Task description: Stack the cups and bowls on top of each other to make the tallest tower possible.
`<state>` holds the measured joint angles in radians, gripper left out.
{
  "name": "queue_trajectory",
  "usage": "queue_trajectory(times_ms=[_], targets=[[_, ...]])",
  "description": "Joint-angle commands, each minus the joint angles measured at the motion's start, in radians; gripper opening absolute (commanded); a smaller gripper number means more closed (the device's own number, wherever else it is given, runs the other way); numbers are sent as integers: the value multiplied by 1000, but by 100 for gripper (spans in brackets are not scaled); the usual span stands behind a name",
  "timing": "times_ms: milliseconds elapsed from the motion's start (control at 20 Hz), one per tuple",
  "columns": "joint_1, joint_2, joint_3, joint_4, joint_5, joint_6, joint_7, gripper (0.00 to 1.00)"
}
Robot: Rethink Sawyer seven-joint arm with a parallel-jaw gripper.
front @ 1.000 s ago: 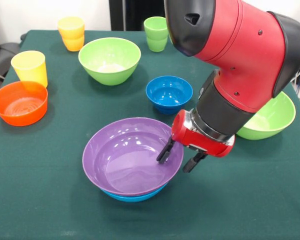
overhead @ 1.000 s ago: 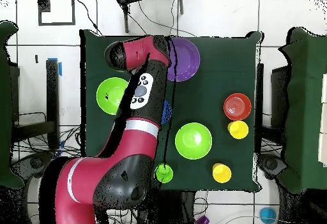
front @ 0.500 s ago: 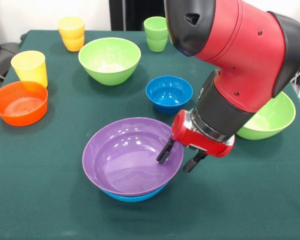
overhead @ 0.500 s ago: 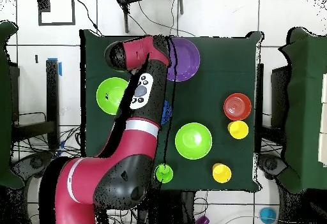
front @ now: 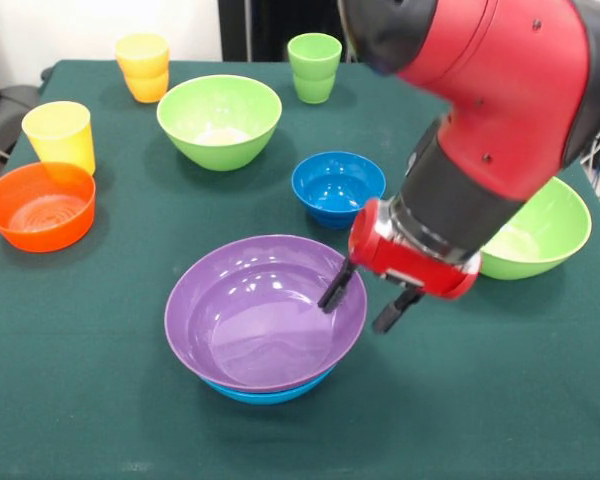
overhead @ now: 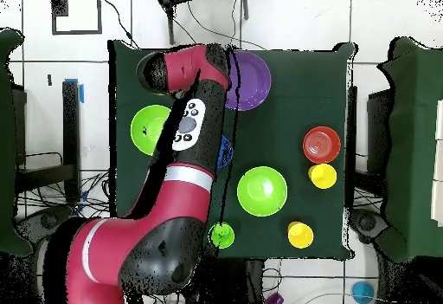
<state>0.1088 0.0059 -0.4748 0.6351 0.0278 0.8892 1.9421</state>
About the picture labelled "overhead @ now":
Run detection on small dark blue bowl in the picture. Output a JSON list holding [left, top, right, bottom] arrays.
[[216, 134, 235, 170]]

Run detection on purple bowl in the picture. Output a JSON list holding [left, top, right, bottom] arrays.
[[224, 50, 273, 112]]

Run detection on green bowl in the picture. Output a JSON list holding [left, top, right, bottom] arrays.
[[236, 165, 289, 218], [130, 104, 172, 157]]

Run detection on green cup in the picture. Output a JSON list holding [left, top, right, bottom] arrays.
[[209, 221, 235, 249]]

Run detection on dark green table cloth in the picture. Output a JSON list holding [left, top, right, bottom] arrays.
[[107, 39, 357, 262]]

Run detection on orange bowl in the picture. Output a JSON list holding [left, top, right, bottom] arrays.
[[301, 126, 343, 165]]

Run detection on yellow orange cup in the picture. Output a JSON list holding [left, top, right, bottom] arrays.
[[287, 221, 315, 249]]

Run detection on black bench with blue tape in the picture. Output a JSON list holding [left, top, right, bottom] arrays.
[[15, 77, 85, 204]]

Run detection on purple cup on floor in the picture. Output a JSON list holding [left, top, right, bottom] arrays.
[[265, 291, 286, 304]]

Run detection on green cloth side table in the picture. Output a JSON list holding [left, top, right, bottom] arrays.
[[0, 28, 34, 258], [376, 36, 443, 263]]

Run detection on blue bowl on floor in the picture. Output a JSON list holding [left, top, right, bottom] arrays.
[[350, 280, 376, 304]]

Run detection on white boxes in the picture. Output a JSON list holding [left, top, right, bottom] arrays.
[[430, 99, 443, 229]]

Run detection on black camera stand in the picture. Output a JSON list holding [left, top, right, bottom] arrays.
[[155, 0, 250, 46]]

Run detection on black floor cable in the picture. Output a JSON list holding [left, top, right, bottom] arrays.
[[102, 0, 140, 49]]

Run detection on white floor cable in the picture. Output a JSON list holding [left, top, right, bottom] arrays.
[[302, 292, 385, 304]]

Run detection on grey square floor frame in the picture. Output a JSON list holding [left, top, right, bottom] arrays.
[[50, 0, 104, 36]]

